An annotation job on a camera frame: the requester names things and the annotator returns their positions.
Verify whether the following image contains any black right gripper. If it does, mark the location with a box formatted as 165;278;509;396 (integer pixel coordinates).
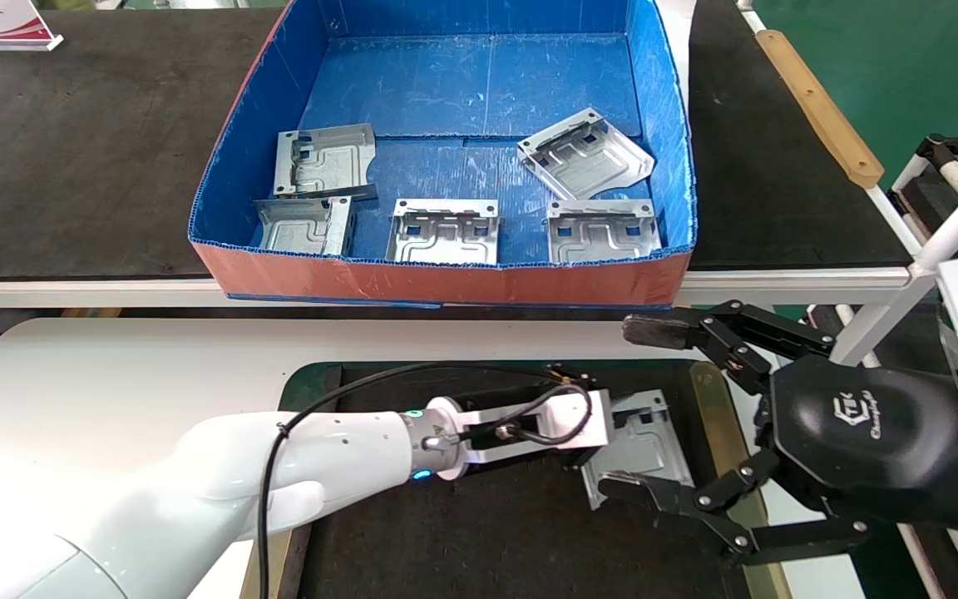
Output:
766;354;958;539

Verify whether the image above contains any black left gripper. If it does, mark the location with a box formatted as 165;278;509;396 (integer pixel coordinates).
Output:
456;301;872;567

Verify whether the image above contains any stamped metal bracket plate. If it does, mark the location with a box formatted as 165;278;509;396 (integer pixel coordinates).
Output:
385;198;501;267
516;108;656;202
546;198;663;265
580;389;694;510
273;123;378;202
253;196;355;257

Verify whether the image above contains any blue cardboard box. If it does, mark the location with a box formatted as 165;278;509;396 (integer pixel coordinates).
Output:
188;0;698;310

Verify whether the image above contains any brass mat strip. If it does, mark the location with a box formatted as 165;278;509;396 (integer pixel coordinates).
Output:
689;362;792;599
239;524;301;599

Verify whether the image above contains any black work mat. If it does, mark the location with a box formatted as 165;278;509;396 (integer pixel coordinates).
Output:
250;359;779;599
296;362;746;599

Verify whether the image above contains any black cart mat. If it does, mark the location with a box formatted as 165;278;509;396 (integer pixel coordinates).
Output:
895;166;958;255

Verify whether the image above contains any narrow black table mat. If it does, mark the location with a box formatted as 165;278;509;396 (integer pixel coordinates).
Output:
685;0;914;271

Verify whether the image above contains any black pipe connector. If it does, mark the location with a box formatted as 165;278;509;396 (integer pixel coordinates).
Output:
916;133;958;173

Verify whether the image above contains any wooden edge strip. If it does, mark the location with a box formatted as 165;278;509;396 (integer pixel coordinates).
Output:
755;30;885;190

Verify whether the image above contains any large black table mat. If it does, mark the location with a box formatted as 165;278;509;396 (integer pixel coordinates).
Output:
0;8;280;280

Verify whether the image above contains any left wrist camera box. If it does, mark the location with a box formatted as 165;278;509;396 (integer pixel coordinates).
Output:
560;389;615;452

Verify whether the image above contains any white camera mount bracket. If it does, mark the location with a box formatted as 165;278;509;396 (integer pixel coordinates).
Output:
446;399;580;467

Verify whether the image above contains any white table edge rail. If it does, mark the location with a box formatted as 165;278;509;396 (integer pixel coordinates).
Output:
0;265;937;310

